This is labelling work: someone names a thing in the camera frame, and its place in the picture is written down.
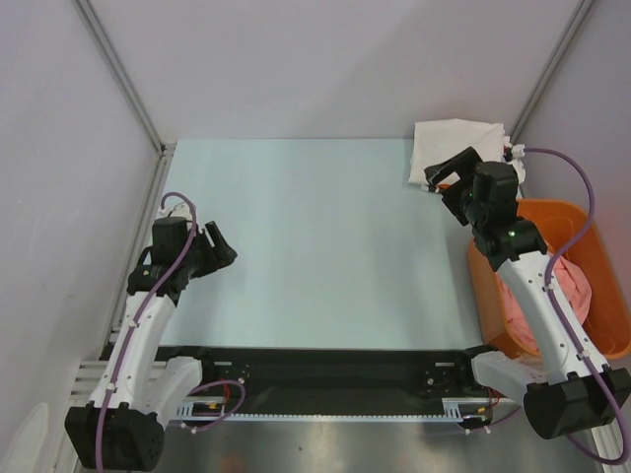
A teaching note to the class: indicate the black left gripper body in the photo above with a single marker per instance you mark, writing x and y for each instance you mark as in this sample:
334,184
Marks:
200,258

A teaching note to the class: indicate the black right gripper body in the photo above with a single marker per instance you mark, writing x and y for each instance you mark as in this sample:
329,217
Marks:
460,203

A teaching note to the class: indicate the white t-shirt red graphic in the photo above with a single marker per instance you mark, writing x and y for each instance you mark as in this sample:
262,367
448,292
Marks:
435,141

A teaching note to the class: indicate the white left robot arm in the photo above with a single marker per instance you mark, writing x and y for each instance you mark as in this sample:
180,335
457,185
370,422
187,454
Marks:
122,426

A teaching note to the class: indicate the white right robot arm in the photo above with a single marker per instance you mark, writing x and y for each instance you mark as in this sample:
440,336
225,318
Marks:
576,389

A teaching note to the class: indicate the pink t-shirt in bin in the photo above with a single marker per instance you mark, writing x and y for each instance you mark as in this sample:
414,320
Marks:
575,287

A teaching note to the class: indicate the orange plastic bin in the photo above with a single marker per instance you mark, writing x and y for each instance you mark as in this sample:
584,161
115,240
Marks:
608,321

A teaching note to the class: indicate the aluminium frame rail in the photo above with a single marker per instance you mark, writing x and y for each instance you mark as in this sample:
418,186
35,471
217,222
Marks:
91,369

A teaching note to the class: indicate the left corner frame post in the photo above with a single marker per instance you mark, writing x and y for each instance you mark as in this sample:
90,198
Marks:
96,29

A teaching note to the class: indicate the corner frame post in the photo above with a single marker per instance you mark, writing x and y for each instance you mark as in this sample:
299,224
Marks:
96,29
569,35

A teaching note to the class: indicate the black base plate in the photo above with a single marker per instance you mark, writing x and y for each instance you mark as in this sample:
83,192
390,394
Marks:
364,383

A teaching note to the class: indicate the right corner frame post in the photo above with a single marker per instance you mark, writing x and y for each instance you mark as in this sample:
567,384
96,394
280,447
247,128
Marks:
569,35

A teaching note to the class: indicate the white slotted cable duct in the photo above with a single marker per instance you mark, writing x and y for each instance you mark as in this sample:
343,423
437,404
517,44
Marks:
452,410

